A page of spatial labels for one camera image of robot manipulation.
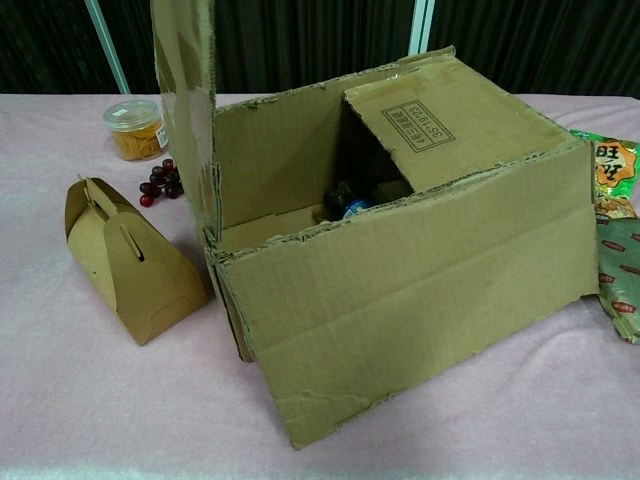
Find large brown cardboard box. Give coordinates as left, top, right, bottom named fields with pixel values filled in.
left=149, top=0, right=601, bottom=448

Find small kraft paper gable box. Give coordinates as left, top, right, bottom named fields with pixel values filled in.
left=63, top=173, right=209, bottom=347

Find dark cola bottle blue label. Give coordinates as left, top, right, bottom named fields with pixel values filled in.
left=323, top=180, right=376, bottom=221

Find dark red grape bunch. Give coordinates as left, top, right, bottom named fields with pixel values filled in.
left=139, top=158, right=184, bottom=207

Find clear plastic jar yellow contents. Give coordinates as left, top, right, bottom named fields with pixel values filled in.
left=102, top=99, right=169, bottom=162

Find pink tablecloth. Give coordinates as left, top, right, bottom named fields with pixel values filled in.
left=0, top=92, right=640, bottom=480

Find slanted white frame post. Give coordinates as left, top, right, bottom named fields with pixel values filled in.
left=83, top=0, right=132, bottom=95

